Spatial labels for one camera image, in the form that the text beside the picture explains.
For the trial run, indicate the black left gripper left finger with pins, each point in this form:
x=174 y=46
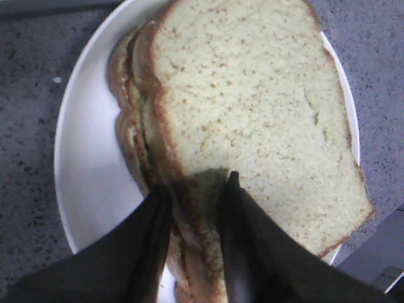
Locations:
x=125 y=265

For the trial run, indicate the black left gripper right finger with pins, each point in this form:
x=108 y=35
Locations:
x=263 y=264

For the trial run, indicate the bread slice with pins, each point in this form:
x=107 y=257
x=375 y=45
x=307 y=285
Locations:
x=248 y=86
x=194 y=254

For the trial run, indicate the white round plate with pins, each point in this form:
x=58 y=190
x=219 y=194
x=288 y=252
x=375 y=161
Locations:
x=95 y=188

